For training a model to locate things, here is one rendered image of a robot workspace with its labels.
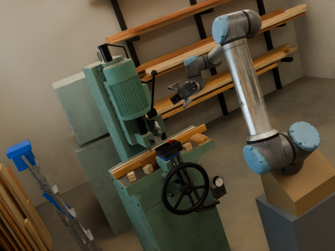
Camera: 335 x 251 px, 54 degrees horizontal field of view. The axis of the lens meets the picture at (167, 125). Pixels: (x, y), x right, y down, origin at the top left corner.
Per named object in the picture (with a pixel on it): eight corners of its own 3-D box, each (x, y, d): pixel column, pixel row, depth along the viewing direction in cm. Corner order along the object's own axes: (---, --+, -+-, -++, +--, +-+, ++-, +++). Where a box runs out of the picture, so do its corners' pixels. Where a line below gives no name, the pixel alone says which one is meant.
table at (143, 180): (135, 203, 171) (131, 194, 169) (116, 185, 198) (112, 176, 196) (225, 150, 192) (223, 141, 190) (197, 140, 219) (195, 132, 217)
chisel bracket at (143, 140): (147, 150, 193) (142, 137, 190) (138, 145, 205) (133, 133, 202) (158, 145, 195) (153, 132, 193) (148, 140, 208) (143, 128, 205)
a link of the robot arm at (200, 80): (190, 76, 213) (194, 91, 216) (183, 80, 203) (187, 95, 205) (204, 73, 209) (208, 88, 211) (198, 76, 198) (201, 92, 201)
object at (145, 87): (144, 110, 212) (136, 88, 207) (139, 108, 220) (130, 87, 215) (155, 104, 215) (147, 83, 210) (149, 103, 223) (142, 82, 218)
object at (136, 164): (115, 179, 191) (112, 174, 190) (114, 178, 193) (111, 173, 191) (207, 130, 214) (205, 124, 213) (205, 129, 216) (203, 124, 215)
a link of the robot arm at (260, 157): (297, 166, 149) (249, 4, 144) (264, 179, 144) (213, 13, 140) (277, 163, 163) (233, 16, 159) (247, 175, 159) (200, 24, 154)
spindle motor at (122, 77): (128, 123, 181) (107, 69, 171) (118, 118, 196) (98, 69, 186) (156, 110, 187) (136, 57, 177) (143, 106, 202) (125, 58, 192)
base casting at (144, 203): (143, 212, 185) (137, 199, 182) (111, 181, 236) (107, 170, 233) (206, 174, 201) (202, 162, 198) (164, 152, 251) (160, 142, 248)
